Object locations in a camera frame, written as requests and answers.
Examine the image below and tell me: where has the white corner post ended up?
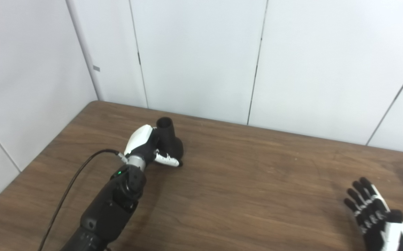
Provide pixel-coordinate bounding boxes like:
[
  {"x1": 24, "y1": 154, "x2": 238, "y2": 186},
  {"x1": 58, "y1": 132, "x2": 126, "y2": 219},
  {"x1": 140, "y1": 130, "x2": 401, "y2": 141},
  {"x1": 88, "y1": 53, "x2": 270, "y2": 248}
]
[{"x1": 65, "y1": 0, "x2": 104, "y2": 101}]

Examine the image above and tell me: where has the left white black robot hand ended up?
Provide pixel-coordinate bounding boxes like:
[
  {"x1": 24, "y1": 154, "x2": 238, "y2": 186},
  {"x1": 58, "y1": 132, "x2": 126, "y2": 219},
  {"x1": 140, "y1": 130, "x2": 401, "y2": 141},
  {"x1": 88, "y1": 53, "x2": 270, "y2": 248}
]
[{"x1": 124, "y1": 124, "x2": 184, "y2": 168}]

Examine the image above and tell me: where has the black funnel-shaped nozzle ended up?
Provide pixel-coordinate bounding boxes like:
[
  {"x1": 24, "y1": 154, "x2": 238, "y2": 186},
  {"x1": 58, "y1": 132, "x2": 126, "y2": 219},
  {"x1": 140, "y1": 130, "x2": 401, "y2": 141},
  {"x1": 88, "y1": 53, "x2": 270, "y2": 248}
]
[{"x1": 156, "y1": 117, "x2": 184, "y2": 164}]

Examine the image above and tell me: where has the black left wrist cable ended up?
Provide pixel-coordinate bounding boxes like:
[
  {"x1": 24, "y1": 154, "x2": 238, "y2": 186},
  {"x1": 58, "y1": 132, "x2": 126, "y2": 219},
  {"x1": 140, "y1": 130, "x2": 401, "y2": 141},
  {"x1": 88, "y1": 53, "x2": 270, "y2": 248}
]
[{"x1": 38, "y1": 149, "x2": 129, "y2": 251}]

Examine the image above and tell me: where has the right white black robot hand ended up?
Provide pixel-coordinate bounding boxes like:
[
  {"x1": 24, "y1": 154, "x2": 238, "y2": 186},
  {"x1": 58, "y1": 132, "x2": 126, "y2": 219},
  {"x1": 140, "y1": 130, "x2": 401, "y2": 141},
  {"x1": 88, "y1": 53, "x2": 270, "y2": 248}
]
[{"x1": 343, "y1": 177, "x2": 403, "y2": 251}]

